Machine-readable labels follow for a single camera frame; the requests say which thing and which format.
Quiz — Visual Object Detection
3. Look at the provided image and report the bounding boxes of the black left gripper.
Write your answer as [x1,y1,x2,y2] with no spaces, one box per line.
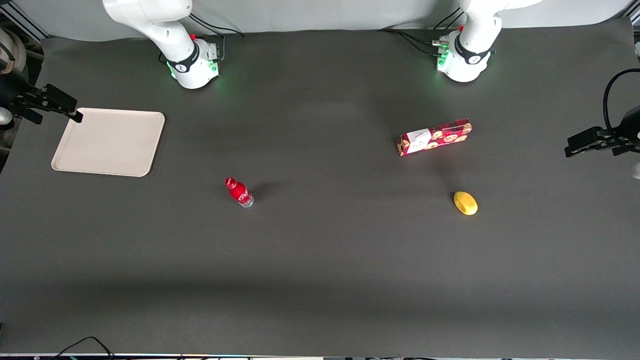
[564,105,640,159]

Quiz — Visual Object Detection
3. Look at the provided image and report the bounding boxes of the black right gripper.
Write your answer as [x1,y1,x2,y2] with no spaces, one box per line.
[0,68,84,125]

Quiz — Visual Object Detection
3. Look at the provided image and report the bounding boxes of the red coke bottle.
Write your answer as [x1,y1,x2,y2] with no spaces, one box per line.
[224,176,255,209]

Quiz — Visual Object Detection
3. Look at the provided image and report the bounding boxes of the beige plastic tray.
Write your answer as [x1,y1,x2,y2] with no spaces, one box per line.
[51,107,166,178]

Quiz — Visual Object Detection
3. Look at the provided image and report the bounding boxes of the yellow lemon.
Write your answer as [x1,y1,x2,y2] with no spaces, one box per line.
[453,190,479,217]

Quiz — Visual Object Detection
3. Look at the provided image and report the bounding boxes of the red cookie box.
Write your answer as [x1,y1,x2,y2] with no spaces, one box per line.
[397,118,474,158]

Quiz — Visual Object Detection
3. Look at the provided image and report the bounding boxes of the dark grey table mat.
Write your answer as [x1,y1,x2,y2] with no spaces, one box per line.
[0,17,640,357]

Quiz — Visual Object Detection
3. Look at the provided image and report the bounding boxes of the black looped cable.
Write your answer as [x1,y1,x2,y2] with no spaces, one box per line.
[602,68,640,137]

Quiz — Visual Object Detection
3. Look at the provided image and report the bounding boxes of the aluminium frame rail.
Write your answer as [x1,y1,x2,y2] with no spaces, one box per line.
[0,0,51,44]

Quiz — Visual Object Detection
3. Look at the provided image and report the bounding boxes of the black right arm base cable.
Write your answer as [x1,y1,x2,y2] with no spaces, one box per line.
[189,12,246,64]

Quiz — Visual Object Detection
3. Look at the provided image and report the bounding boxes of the black arm base cable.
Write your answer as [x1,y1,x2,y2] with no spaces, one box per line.
[378,7,467,59]
[189,12,246,64]

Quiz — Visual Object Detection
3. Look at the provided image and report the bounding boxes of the black left arm base cable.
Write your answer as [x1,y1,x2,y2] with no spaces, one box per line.
[378,7,467,59]

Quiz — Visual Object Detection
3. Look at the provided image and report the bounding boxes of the thin black cable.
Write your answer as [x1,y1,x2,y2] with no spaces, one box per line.
[49,335,117,360]

